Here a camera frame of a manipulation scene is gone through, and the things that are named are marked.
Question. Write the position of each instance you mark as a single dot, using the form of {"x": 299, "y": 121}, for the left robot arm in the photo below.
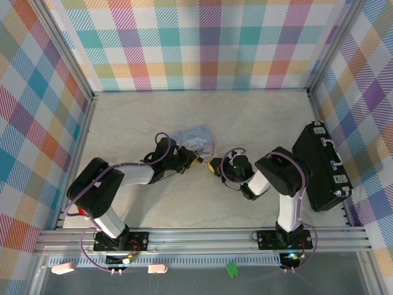
{"x": 98, "y": 190}

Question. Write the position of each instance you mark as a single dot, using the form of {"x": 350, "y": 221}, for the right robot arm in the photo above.
{"x": 287, "y": 181}

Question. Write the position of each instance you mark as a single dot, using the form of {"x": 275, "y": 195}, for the black hard case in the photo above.
{"x": 322, "y": 166}

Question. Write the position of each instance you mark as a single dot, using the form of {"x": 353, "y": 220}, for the green plastic block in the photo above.
{"x": 232, "y": 269}

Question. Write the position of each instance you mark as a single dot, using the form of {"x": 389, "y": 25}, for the red object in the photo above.
{"x": 82, "y": 211}

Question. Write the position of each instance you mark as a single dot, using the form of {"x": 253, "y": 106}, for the aluminium front rail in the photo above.
{"x": 202, "y": 241}

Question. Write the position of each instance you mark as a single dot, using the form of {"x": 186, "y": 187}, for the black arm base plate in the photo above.
{"x": 267, "y": 239}
{"x": 135, "y": 241}

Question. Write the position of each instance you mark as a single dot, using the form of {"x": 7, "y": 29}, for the aluminium frame post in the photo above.
{"x": 336, "y": 46}
{"x": 66, "y": 49}

